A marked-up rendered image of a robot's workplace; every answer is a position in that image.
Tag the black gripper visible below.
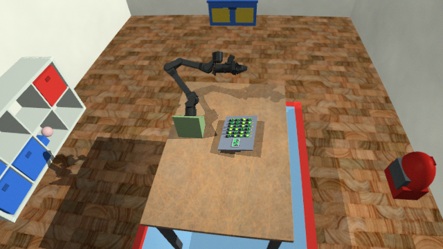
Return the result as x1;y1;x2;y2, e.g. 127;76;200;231
222;61;248;75

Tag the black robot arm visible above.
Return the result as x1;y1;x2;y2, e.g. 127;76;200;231
164;51;223;116

